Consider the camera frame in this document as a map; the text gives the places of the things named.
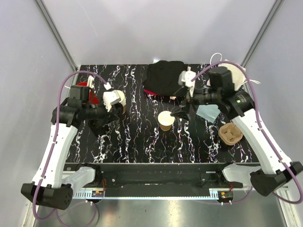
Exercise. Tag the single paper cup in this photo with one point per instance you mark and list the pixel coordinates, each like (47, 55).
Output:
(165, 120)

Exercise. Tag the pink folded cloth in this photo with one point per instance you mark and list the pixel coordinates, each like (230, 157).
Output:
(152, 93)

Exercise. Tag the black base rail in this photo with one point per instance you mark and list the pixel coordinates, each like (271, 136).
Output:
(162, 180)

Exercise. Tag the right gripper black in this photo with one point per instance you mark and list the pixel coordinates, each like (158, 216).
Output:
(182, 111)

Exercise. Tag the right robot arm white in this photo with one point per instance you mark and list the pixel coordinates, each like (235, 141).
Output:
(275, 167)

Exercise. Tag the blue white paper bag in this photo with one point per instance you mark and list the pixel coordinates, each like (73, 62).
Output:
(223, 89)

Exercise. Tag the black folded cloth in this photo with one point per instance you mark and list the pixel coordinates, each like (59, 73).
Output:
(162, 78)

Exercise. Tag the red cup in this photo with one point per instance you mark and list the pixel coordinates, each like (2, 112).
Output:
(90, 96)

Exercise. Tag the stack of paper cups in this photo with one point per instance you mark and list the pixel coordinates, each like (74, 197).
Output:
(122, 100)

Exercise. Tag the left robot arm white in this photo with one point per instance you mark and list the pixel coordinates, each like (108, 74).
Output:
(48, 187)

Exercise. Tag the stack of black lids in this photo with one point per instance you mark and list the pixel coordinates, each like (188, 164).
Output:
(97, 128)

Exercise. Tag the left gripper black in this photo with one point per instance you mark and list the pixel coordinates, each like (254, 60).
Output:
(110, 117)

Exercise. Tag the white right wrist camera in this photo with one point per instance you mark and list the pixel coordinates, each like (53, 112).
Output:
(186, 79)

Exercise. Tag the brown cup carrier on table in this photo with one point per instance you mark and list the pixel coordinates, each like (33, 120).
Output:
(230, 134)

